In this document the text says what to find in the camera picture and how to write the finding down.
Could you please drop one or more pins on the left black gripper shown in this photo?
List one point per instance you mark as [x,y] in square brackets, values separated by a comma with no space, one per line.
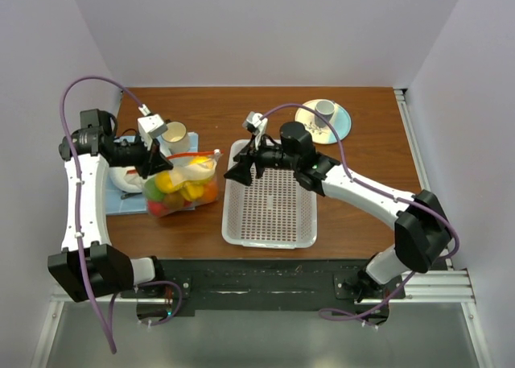
[155,163]

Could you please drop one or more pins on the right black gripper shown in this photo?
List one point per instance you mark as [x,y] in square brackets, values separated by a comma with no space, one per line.
[241,171]

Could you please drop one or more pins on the clear zip top bag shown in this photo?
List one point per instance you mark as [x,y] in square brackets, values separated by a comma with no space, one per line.
[161,190]

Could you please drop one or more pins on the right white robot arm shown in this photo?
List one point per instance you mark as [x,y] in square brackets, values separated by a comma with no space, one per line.
[421,231]

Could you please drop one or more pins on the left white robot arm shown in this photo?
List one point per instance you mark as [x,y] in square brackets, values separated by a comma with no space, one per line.
[87,264]

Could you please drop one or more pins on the orange fake fruit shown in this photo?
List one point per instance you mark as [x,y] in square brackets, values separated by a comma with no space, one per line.
[210,192]

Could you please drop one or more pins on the yellow fake bell pepper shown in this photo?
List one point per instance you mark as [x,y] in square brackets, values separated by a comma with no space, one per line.
[192,191]

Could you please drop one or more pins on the cream enamel mug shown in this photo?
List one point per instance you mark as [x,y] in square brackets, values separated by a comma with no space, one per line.
[176,138]

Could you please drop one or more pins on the white ceramic bowl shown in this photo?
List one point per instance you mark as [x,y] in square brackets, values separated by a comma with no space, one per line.
[126,179]

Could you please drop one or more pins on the metal spoon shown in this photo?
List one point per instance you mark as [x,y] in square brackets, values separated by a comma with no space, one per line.
[125,196]

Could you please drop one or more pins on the white perforated plastic basket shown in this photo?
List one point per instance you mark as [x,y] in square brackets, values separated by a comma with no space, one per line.
[274,212]

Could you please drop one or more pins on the blue checkered cloth mat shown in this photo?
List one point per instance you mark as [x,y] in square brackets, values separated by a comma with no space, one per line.
[115,205]

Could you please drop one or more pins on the small grey cup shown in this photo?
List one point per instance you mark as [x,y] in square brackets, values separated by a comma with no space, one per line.
[324,110]

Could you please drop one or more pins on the pastel ceramic plate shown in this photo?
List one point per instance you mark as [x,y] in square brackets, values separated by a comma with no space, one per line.
[338,128]

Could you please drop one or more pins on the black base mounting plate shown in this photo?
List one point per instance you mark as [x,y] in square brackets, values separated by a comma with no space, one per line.
[301,285]

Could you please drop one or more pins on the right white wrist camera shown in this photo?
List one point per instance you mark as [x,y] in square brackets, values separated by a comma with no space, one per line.
[256,124]

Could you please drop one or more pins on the aluminium frame rail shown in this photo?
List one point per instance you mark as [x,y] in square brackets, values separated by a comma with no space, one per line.
[444,284]

